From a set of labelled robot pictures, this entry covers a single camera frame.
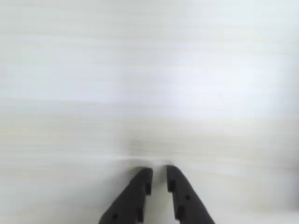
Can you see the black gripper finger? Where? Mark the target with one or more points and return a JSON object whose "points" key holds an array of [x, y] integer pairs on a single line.
{"points": [[187, 198], [130, 198]]}

